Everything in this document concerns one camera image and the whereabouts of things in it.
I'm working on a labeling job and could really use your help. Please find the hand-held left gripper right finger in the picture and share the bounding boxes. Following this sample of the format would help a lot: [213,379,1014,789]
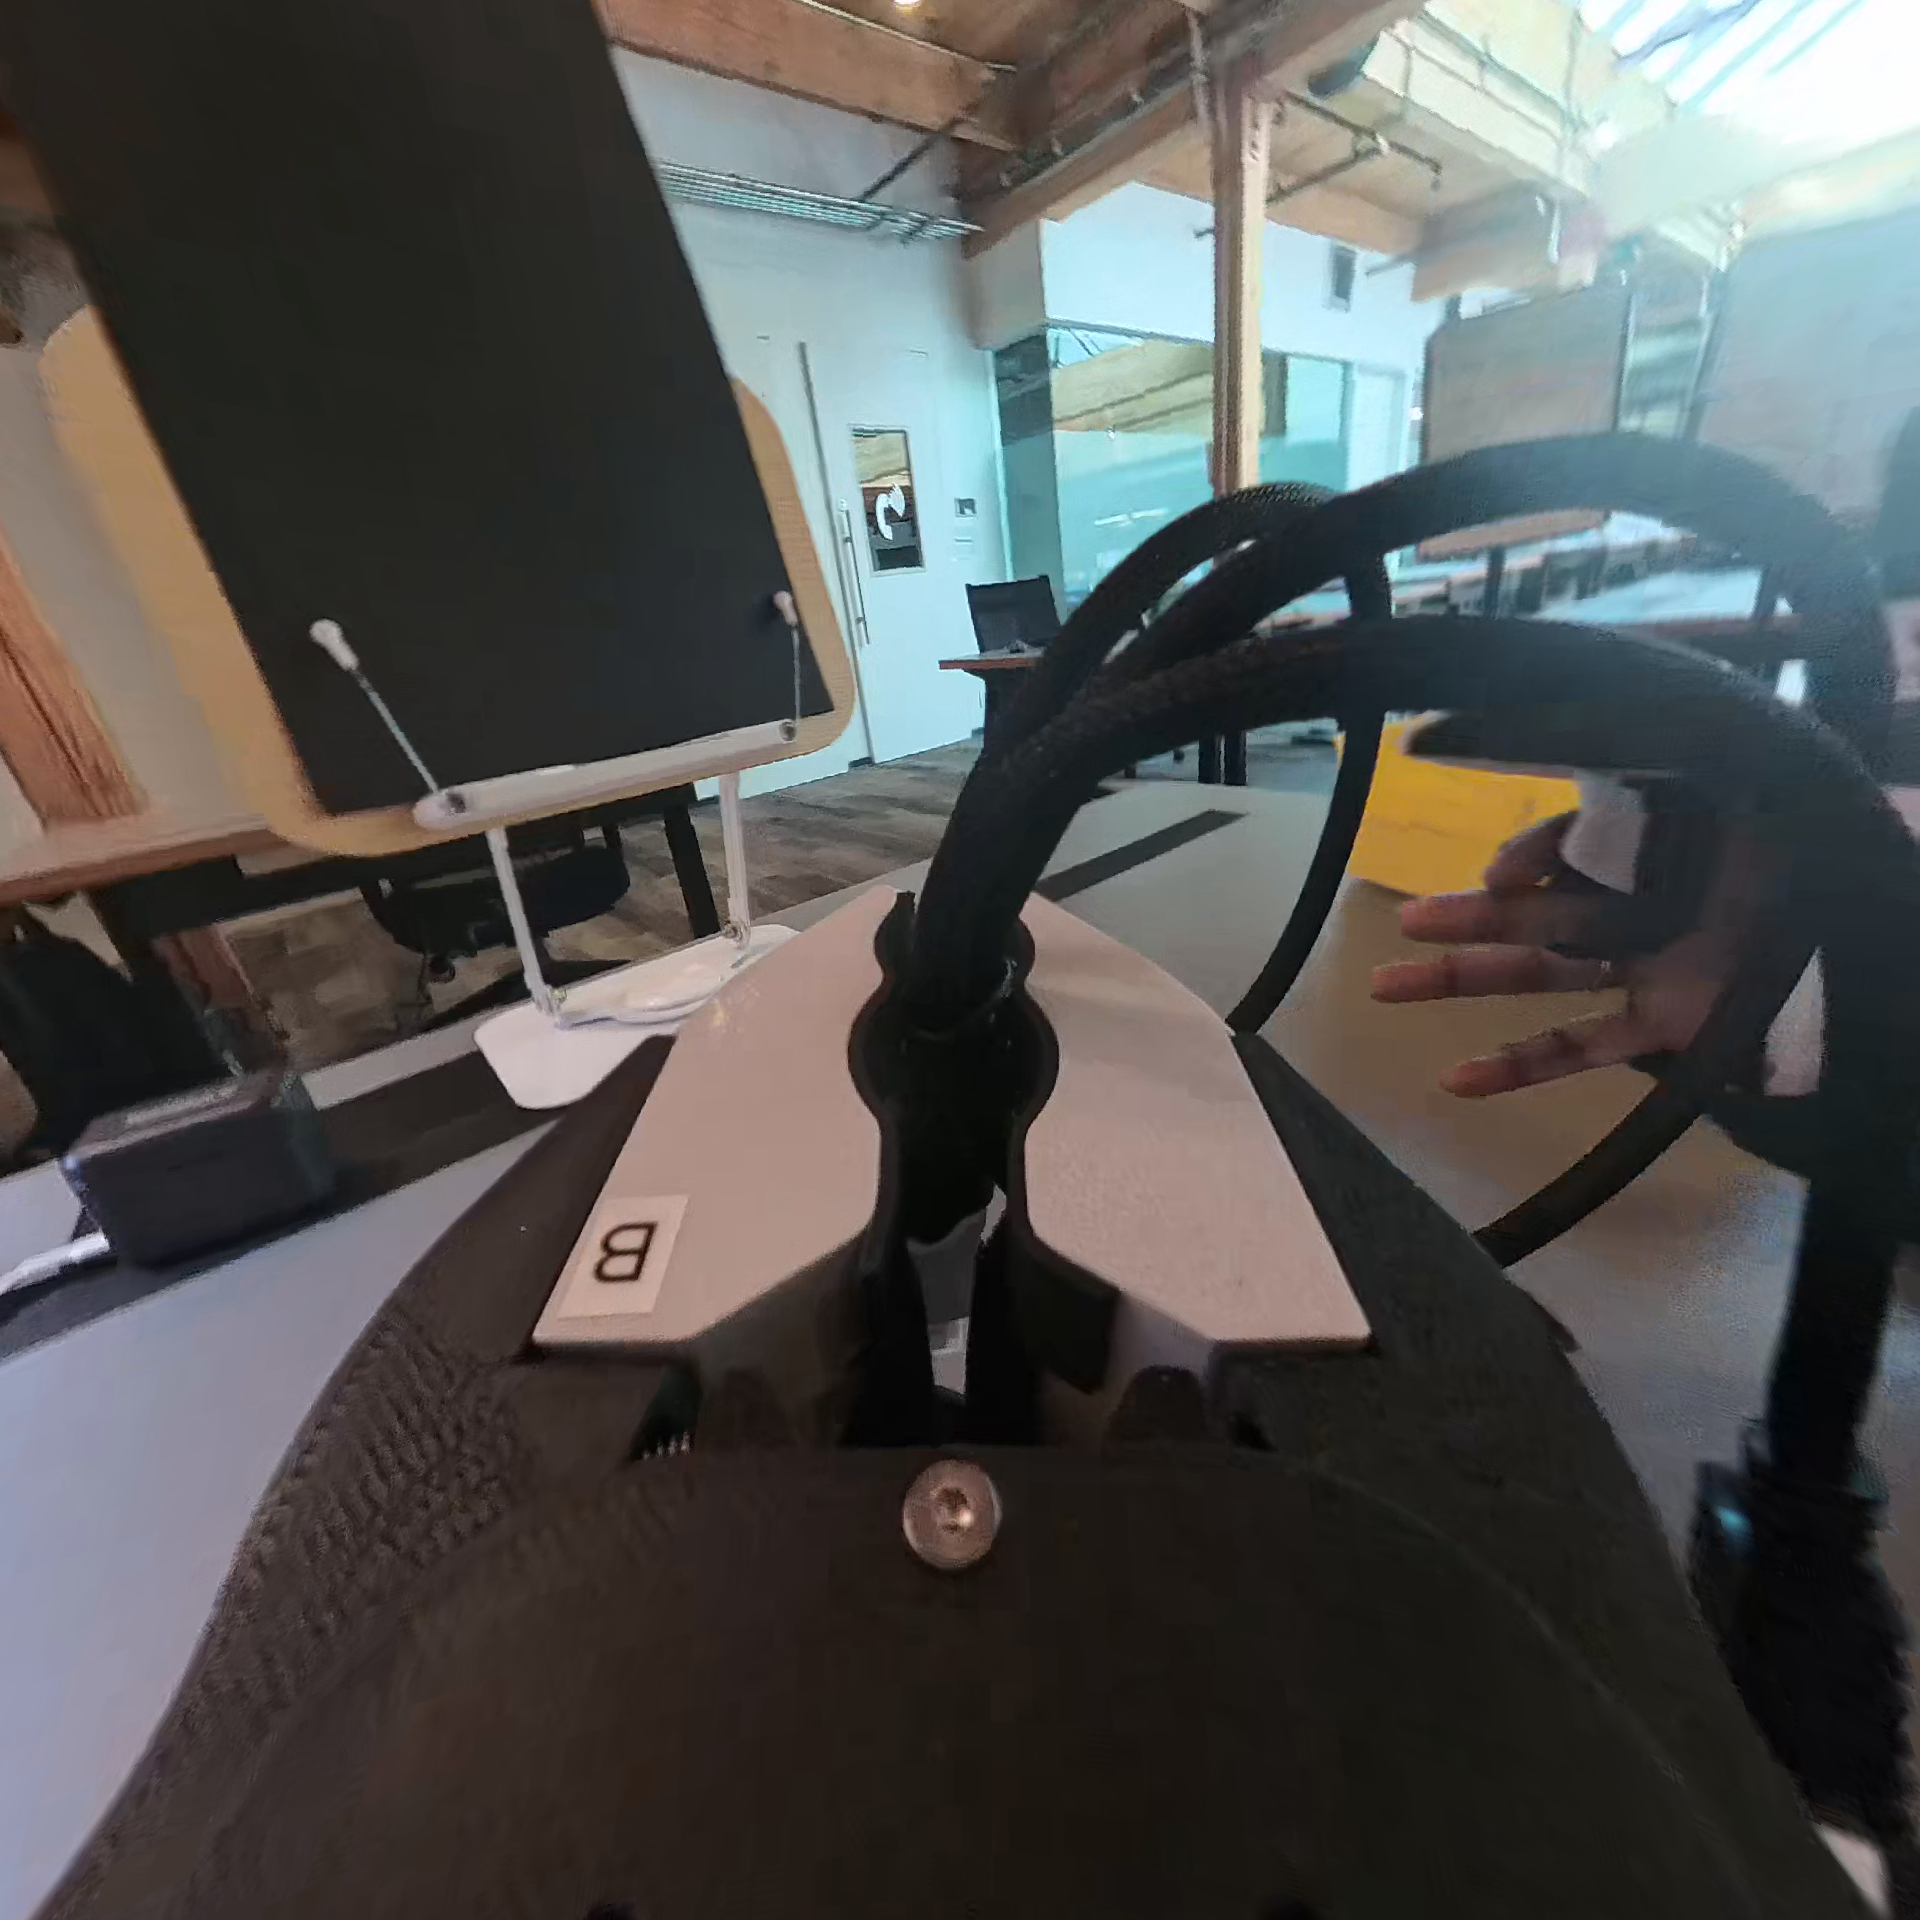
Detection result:
[1016,897,1371,1390]

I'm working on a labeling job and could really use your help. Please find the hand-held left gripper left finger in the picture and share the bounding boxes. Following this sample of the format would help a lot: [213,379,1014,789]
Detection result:
[532,884,917,1359]

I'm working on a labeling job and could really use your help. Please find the yellow plastic bin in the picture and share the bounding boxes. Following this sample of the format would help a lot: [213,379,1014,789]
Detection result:
[1350,710,1600,933]

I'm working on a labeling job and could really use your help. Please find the braided hdmi cable green plugs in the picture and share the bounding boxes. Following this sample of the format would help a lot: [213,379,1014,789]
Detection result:
[895,434,1903,1839]

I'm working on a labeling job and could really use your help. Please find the person's right hand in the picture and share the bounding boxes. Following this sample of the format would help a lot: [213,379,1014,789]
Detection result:
[1371,809,1734,1102]

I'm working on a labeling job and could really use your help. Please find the white board stand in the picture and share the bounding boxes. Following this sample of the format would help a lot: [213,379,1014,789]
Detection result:
[305,590,805,1113]

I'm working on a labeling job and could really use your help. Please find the black tape strip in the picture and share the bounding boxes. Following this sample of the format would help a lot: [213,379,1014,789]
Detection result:
[0,806,1248,1359]

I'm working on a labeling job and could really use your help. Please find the grey block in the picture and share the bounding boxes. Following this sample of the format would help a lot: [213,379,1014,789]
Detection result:
[60,1068,339,1269]

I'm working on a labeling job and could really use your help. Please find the office desk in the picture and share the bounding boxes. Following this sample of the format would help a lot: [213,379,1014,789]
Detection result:
[939,645,1248,789]

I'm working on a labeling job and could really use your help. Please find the black office chair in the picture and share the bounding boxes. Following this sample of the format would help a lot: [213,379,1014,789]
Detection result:
[964,575,1067,662]

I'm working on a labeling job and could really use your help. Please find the black board wooden backing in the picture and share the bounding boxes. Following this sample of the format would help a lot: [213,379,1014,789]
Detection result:
[0,0,859,860]

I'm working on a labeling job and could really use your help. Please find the white cable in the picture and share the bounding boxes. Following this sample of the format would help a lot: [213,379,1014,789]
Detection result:
[0,1227,119,1310]

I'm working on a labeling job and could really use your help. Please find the wooden post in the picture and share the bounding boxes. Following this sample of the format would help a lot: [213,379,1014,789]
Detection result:
[1207,75,1278,497]

